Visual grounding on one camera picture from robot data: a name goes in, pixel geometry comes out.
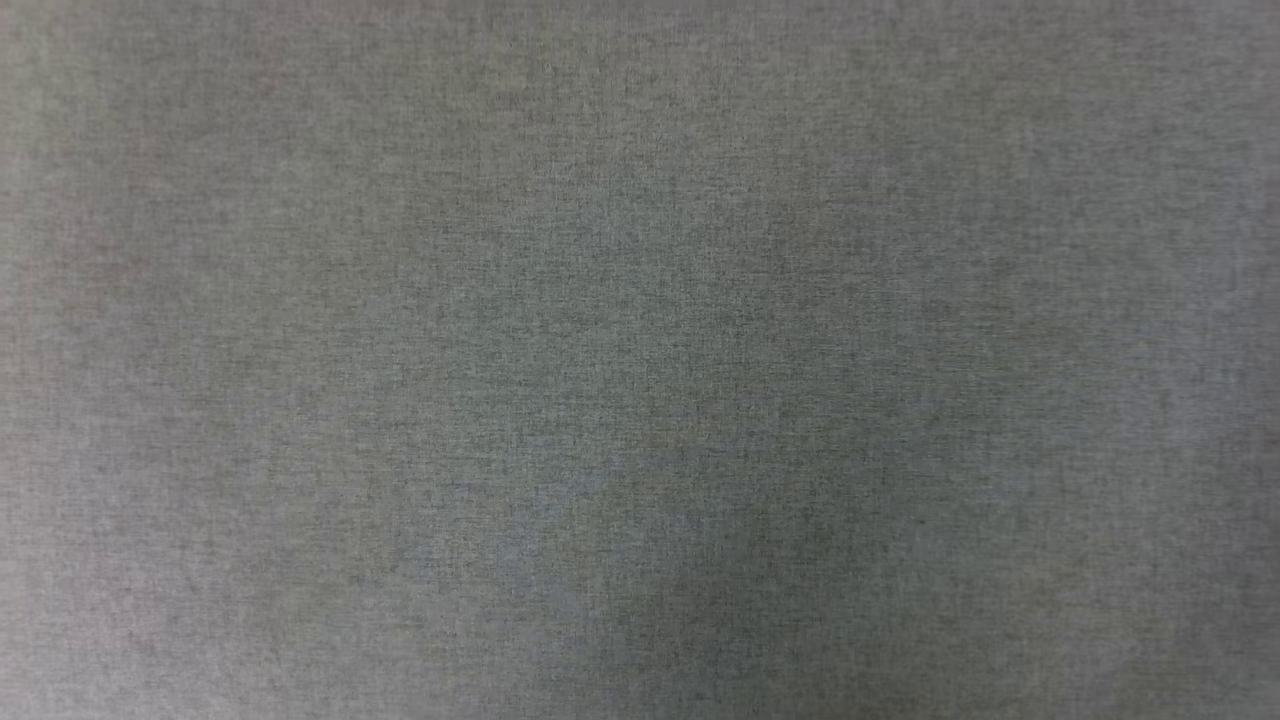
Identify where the grey fabric sofa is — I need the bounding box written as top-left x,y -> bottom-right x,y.
0,0 -> 1280,720

